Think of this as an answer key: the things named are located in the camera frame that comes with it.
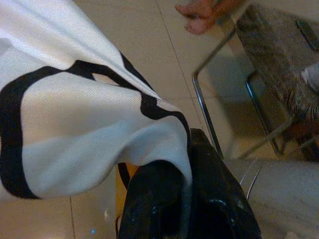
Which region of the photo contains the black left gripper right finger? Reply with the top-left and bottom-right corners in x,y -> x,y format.
189,128 -> 262,239

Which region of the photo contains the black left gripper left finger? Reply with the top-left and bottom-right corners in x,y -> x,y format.
118,160 -> 190,239

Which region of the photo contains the yellow cartoon egg blanket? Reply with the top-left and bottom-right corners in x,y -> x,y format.
0,0 -> 195,239

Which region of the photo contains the light grey padded furniture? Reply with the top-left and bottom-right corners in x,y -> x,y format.
224,159 -> 319,239

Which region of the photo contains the white crumpled cloth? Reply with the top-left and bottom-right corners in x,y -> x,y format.
301,63 -> 319,92

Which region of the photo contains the grey shaggy rug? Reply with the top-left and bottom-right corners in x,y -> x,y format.
236,4 -> 319,122

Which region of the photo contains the person's bare foot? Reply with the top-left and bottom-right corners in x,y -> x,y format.
175,0 -> 240,35

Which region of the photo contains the dark phone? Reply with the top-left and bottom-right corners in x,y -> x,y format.
296,19 -> 319,52

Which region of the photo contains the thin white cable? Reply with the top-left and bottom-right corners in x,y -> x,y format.
239,171 -> 261,200

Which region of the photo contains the clear table with chrome frame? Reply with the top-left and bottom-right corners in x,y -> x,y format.
191,0 -> 319,161

